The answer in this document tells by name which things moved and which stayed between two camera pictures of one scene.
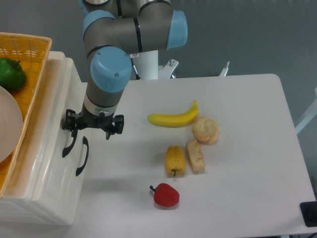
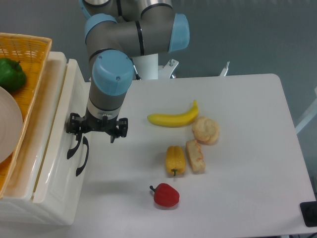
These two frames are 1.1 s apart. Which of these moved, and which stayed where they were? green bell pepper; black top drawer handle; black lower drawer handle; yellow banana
Moved: black top drawer handle
Stayed: green bell pepper; yellow banana; black lower drawer handle
